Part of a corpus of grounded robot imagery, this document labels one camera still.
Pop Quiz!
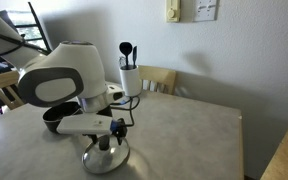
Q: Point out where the white light switch plate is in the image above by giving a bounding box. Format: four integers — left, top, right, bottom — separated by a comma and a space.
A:
193, 0, 218, 23

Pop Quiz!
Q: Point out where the beige wall thermostat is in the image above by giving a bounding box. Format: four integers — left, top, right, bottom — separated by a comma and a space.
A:
165, 0, 182, 24

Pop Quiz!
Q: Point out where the black camera cable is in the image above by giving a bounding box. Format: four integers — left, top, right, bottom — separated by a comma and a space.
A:
109, 95, 141, 128

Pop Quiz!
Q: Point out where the round glass pot lid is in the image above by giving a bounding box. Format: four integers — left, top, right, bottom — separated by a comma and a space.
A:
81, 134, 131, 175

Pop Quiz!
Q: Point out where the wire whisk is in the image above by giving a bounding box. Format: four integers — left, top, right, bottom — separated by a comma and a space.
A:
118, 56, 127, 70

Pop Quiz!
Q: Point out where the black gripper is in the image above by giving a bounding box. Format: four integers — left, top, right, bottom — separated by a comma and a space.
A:
86, 105, 128, 146

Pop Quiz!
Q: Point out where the black plastic ladle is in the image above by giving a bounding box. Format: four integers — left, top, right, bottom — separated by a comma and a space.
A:
118, 41, 134, 70

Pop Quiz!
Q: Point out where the black metal stand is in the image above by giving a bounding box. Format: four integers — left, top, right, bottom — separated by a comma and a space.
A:
27, 1, 54, 52

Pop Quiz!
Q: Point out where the wooden counter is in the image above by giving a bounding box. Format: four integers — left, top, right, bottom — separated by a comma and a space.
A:
259, 102, 288, 180

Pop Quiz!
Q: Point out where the wooden slat-back chair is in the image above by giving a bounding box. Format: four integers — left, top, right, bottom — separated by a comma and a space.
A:
0, 70, 26, 111
137, 64, 178, 96

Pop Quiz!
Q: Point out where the black plastic spatula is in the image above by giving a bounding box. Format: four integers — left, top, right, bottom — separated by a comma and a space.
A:
131, 45, 139, 69

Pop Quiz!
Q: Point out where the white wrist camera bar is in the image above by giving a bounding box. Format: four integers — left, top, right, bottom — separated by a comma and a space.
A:
56, 114, 114, 136

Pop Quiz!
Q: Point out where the white utensil holder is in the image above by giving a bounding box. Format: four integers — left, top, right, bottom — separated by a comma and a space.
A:
119, 65, 143, 98

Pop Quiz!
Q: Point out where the black pot with handle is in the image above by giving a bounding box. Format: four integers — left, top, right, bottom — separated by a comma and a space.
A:
42, 101, 84, 134

